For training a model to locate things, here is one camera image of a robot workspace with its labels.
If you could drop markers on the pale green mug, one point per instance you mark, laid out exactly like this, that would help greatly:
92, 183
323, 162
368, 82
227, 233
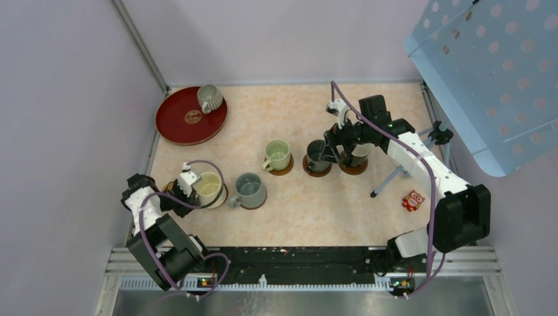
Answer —
277, 155

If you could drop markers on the blue perforated metal panel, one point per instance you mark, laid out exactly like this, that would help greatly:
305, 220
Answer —
492, 67

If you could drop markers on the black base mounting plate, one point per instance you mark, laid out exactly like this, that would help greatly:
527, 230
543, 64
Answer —
325, 265

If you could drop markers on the dark red round tray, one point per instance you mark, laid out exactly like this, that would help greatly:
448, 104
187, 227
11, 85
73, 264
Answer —
180, 120

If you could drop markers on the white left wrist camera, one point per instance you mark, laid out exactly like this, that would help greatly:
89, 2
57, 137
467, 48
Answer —
187, 179

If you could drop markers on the grey ribbed cup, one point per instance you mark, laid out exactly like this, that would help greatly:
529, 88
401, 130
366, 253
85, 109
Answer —
209, 98

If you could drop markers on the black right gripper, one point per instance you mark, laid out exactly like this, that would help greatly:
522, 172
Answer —
338, 136

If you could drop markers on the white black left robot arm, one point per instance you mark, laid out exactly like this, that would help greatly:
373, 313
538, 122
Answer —
159, 244

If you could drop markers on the aluminium frame rail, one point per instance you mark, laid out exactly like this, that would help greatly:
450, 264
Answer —
469, 282

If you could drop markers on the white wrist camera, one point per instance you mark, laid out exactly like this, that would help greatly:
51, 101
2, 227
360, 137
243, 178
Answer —
339, 109
187, 179

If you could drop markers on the grey tripod stand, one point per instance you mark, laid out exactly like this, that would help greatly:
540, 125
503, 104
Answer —
439, 134

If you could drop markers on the grey green mug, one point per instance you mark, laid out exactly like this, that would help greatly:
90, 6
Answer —
249, 190

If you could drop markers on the red owl sticker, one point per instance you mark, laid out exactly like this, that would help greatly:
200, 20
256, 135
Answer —
412, 201

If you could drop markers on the small white cup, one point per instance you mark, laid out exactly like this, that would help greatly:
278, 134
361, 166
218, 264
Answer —
358, 155

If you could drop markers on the light brown wooden coaster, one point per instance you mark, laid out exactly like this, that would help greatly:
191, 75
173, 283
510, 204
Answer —
224, 196

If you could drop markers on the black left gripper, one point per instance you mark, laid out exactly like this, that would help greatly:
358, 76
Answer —
191, 200

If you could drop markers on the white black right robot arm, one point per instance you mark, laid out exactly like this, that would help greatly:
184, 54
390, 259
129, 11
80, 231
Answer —
461, 211

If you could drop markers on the dark green mug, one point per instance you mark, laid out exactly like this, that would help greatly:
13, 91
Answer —
315, 164

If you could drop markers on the cream ceramic cup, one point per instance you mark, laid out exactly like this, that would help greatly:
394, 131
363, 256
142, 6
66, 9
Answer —
208, 190

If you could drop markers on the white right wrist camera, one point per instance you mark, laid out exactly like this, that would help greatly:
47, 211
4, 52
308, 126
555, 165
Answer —
339, 109

